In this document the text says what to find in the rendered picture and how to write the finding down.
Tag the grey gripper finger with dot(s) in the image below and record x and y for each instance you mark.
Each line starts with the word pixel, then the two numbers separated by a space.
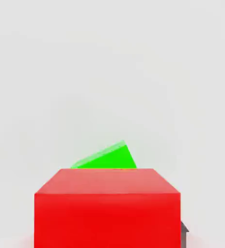
pixel 183 235

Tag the small red cube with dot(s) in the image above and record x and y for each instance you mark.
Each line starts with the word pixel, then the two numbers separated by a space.
pixel 107 217

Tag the small green cube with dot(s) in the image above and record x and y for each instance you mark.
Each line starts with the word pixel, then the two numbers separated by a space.
pixel 112 159

